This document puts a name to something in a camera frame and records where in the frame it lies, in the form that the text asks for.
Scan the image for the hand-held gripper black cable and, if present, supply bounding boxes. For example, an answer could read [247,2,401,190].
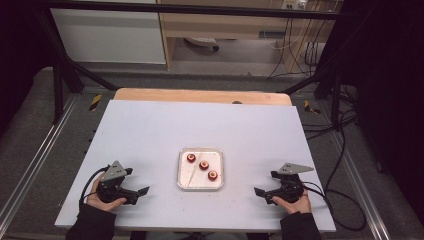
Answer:
[300,181,368,232]
[78,164,111,208]

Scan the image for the light wooden desk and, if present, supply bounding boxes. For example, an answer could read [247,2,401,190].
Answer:
[156,0,344,72]

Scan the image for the right hand-held gripper black cable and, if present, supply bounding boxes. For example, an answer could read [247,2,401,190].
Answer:
[300,181,368,232]

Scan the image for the white cabinet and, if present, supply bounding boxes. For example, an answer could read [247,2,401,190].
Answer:
[49,0,167,65]

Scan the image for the aluminium floor rail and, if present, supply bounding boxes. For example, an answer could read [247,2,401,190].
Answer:
[328,129,392,240]
[0,94,80,222]

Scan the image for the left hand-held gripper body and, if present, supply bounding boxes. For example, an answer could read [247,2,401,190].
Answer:
[96,160,141,205]

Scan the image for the blue grey device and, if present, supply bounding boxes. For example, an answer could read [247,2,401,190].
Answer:
[258,30,286,40]

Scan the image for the white chair base with caster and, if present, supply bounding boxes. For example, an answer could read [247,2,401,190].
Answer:
[184,36,221,53]

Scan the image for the person's left hand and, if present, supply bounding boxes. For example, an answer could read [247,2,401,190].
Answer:
[86,173,128,213]

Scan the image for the black curtain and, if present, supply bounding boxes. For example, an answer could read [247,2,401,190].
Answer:
[339,0,424,228]
[0,0,56,133]

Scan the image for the white square tray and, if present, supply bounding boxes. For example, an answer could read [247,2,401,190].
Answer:
[176,147,225,192]

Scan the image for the black metal stand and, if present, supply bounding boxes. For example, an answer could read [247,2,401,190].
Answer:
[281,61,345,132]
[35,9,120,125]

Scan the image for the thin wooden skewer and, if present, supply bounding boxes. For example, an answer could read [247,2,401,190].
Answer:
[187,152,205,186]

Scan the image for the white power strip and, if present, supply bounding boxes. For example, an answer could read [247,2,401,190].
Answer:
[281,0,308,11]

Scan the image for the black hanging cables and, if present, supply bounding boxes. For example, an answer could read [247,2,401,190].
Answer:
[267,16,322,80]

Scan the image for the left hand-held gripper black cable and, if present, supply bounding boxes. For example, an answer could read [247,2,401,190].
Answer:
[78,164,111,208]

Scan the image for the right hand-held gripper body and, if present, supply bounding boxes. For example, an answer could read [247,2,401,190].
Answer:
[264,162,315,205]

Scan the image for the person's right hand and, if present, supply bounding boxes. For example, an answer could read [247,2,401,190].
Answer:
[271,189,313,215]

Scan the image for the black floor cables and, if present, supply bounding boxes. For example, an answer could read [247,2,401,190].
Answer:
[301,83,360,141]

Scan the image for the black horizontal frame bar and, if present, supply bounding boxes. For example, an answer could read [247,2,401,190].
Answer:
[39,0,346,21]

